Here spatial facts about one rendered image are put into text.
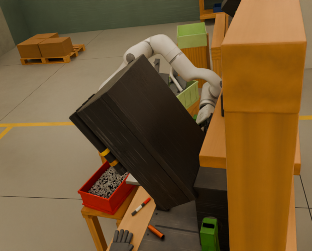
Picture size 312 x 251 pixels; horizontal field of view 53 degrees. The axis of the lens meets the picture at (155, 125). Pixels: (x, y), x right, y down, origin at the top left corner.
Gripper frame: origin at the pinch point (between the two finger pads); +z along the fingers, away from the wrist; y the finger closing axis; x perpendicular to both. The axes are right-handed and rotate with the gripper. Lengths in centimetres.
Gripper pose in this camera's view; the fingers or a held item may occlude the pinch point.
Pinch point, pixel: (203, 133)
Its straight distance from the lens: 152.3
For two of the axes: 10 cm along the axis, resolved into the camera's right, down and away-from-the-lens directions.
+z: -2.1, 7.8, -5.9
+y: 4.8, -4.4, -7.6
